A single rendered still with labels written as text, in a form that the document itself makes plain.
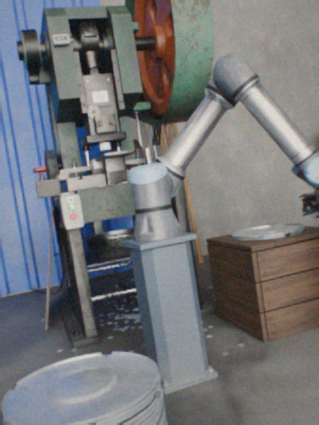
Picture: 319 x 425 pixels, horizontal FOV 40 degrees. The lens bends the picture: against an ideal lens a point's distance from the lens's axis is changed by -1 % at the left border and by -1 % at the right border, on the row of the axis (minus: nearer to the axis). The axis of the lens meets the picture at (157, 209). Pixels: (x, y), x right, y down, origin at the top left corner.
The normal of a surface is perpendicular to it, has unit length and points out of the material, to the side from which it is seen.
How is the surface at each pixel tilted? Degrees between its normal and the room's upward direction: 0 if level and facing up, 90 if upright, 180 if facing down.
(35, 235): 90
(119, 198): 90
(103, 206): 90
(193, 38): 107
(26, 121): 90
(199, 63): 122
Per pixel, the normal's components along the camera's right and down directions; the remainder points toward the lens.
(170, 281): 0.36, 0.00
